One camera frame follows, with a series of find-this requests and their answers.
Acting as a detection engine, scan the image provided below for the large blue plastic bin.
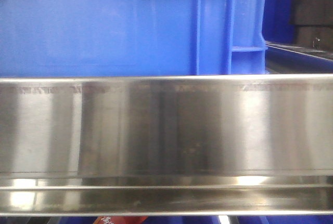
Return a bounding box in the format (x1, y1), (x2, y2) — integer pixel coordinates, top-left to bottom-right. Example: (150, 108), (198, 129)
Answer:
(1, 0), (266, 77)

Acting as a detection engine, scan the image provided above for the red printed package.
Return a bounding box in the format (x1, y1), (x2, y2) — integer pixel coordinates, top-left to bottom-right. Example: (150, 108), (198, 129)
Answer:
(93, 216), (148, 224)

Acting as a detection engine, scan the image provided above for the stainless steel rail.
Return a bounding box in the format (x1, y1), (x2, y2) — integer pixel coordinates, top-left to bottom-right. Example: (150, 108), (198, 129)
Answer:
(1, 74), (332, 216)

